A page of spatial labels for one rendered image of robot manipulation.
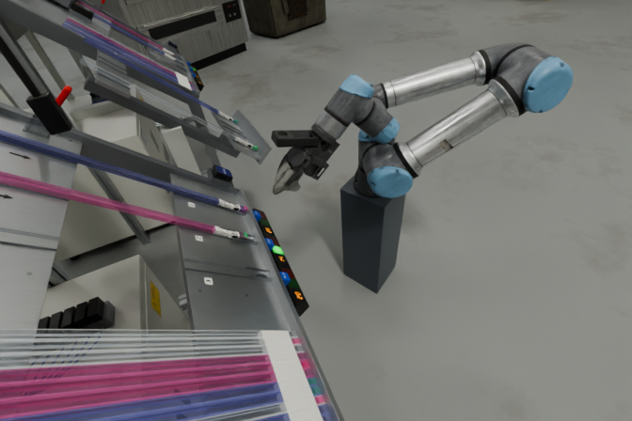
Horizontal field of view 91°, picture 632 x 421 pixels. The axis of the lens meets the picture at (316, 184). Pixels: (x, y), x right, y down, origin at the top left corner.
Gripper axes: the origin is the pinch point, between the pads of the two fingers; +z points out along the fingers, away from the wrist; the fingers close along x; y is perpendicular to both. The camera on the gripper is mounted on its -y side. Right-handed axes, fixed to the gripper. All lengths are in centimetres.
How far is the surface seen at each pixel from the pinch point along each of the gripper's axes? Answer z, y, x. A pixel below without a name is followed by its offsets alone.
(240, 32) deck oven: -19, 88, 378
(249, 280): 9.9, -9.1, -23.7
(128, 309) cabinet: 40.8, -18.9, -7.2
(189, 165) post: 19.2, -9.0, 34.1
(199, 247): 9.9, -18.7, -16.9
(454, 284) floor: 3, 102, -15
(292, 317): 8.3, -3.5, -33.0
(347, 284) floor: 34, 72, 7
